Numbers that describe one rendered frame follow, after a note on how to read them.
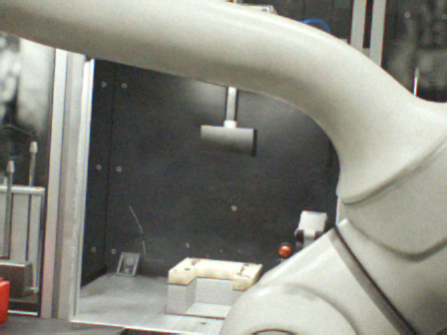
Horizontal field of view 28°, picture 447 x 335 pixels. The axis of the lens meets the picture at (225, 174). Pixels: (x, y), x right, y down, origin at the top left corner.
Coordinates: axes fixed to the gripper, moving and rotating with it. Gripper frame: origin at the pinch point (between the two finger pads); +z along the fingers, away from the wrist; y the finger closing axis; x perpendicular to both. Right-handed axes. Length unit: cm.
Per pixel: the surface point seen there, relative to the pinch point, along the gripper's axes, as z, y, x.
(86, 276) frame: 54, -12, 41
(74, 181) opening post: 26.3, 6.5, 35.7
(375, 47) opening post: 26.3, 28.0, -5.4
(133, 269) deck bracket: 69, -13, 36
